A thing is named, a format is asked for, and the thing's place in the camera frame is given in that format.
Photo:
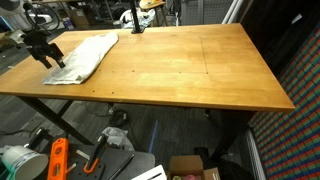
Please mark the black table leg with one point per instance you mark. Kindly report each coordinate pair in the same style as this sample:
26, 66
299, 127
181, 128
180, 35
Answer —
50, 115
230, 133

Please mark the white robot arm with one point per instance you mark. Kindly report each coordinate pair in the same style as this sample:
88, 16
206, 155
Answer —
40, 18

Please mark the black floor bag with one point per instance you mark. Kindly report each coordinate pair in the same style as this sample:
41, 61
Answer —
233, 170

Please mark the white plastic bucket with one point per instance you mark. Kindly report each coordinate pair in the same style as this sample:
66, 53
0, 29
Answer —
23, 163

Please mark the small open cardboard box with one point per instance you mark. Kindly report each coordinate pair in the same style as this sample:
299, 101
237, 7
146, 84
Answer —
186, 165

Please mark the pink cloth piece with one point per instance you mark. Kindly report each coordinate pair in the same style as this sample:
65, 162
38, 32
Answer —
191, 177

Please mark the dark grey work board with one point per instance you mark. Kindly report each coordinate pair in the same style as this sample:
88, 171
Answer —
140, 161

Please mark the orange spirit level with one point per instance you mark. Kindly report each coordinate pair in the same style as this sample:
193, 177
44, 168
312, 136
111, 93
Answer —
57, 160

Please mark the white pole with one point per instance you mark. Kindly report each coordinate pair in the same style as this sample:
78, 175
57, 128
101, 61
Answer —
230, 11
239, 10

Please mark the yellow cloth piece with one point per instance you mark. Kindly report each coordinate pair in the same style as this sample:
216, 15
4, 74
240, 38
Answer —
176, 178

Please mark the white plastic bag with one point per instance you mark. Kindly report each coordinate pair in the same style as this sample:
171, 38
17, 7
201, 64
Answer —
118, 136

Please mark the aluminium rail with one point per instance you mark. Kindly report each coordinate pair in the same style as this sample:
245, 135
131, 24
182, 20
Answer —
255, 156

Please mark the black pen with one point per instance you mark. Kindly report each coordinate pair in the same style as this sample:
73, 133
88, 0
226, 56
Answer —
121, 166

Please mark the black hanging cloth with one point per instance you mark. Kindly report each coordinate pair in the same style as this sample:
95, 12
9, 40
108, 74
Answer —
273, 33

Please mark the grey pegboard panel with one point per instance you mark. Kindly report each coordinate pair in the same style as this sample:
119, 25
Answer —
206, 11

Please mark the brown cardboard box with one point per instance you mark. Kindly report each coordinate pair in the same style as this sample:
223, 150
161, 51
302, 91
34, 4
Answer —
79, 18

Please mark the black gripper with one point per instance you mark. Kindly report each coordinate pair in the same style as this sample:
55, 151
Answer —
41, 46

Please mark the white woven towel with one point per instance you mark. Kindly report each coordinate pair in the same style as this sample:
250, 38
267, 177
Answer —
83, 58

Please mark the round wooden side table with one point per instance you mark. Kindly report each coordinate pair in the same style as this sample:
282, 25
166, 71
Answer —
153, 4

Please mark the white cloth pile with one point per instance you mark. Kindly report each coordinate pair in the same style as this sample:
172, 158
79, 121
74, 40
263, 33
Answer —
143, 18

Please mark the small grey metal strip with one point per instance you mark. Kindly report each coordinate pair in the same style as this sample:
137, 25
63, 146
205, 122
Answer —
71, 167
82, 154

